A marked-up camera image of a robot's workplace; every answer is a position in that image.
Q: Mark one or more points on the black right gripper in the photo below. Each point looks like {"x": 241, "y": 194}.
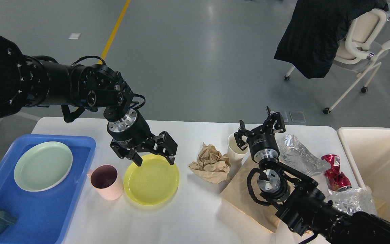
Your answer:
{"x": 262, "y": 143}

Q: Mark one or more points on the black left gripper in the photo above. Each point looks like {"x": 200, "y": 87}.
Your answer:
{"x": 132, "y": 135}

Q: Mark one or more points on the yellow plastic plate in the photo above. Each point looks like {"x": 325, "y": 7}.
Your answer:
{"x": 152, "y": 183}

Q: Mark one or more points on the pink ribbed mug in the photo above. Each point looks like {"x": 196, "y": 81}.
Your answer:
{"x": 107, "y": 181}

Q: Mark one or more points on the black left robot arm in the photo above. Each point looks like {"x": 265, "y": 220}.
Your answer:
{"x": 41, "y": 81}

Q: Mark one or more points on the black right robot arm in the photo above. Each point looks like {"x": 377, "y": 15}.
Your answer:
{"x": 298, "y": 201}

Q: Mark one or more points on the white paper cup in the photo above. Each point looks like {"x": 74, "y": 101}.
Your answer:
{"x": 236, "y": 155}

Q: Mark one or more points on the crumpled clear plastic wrap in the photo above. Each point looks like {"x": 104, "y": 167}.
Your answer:
{"x": 294, "y": 154}

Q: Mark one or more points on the crumpled brown paper ball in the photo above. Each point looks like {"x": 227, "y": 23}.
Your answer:
{"x": 211, "y": 164}

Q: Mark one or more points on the flat brown paper bag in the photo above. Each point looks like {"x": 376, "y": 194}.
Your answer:
{"x": 236, "y": 193}

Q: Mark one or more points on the crushed red can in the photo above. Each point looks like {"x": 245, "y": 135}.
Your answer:
{"x": 336, "y": 179}

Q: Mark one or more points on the pale green plate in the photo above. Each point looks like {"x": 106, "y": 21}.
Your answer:
{"x": 43, "y": 166}

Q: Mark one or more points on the black jacket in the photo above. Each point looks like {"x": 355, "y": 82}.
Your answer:
{"x": 313, "y": 35}

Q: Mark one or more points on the blue plastic tray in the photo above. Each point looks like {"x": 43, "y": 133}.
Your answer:
{"x": 43, "y": 217}

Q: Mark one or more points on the cream plastic bin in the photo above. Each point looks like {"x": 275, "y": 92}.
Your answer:
{"x": 368, "y": 152}

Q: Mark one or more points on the white office chair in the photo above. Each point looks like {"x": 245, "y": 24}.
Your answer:
{"x": 359, "y": 53}

